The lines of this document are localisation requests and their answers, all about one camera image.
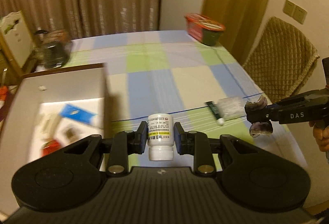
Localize person's right hand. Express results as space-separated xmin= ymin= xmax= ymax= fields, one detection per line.
xmin=308 ymin=121 xmax=329 ymax=152

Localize checked tablecloth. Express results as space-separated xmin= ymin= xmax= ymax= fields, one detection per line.
xmin=69 ymin=31 xmax=307 ymax=167

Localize dark glass jar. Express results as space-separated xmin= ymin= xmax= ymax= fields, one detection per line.
xmin=34 ymin=29 xmax=73 ymax=70

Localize dark green lip gel tube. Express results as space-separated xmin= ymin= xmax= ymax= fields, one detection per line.
xmin=205 ymin=101 xmax=224 ymax=126

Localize blue toothpaste tube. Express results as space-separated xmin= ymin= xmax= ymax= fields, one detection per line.
xmin=59 ymin=104 xmax=97 ymax=126

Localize white carved chair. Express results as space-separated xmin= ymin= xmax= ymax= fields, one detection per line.
xmin=1 ymin=11 xmax=35 ymax=76

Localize red snack packet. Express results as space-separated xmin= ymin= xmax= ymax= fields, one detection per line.
xmin=41 ymin=139 xmax=62 ymax=157

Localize red instant noodle bowl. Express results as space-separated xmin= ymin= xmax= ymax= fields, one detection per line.
xmin=185 ymin=13 xmax=226 ymax=46

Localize wall switch plates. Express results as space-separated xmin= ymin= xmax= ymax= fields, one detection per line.
xmin=283 ymin=0 xmax=307 ymax=24

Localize dark hair scrunchie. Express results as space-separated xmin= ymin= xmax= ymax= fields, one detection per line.
xmin=244 ymin=95 xmax=273 ymax=138

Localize white pill bottle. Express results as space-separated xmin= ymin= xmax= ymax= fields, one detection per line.
xmin=147 ymin=113 xmax=175 ymax=161

